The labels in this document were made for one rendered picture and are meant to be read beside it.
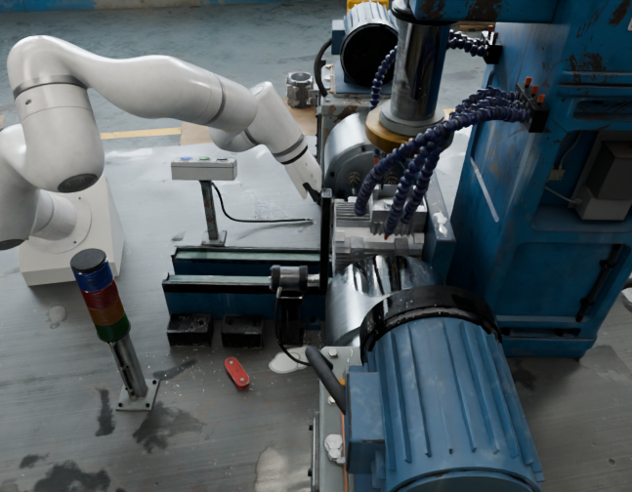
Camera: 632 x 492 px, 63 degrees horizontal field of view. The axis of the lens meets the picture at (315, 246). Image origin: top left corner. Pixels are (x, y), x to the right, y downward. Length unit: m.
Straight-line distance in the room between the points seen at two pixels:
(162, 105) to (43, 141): 0.17
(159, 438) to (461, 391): 0.78
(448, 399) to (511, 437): 0.07
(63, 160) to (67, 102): 0.08
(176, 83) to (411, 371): 0.51
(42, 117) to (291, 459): 0.78
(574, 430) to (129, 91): 1.10
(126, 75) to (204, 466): 0.76
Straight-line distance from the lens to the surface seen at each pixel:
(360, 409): 0.60
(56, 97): 0.84
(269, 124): 1.10
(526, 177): 1.00
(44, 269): 1.57
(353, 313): 0.92
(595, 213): 1.12
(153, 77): 0.80
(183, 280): 1.32
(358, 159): 1.37
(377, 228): 1.17
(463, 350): 0.62
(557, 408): 1.33
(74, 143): 0.82
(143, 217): 1.75
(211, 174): 1.44
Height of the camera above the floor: 1.82
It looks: 41 degrees down
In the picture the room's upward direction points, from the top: 1 degrees clockwise
